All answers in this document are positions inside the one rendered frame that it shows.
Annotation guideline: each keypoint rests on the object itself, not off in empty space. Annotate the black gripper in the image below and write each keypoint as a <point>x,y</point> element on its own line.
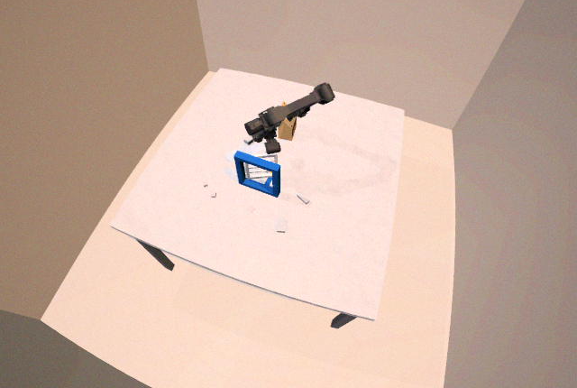
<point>272,146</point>

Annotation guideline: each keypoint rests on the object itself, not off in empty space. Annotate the blue rectangular frame with grey horizontal bars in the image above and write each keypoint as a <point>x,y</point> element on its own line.
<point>257,162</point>

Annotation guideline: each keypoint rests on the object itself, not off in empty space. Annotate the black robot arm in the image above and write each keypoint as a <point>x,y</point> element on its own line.
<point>321,94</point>

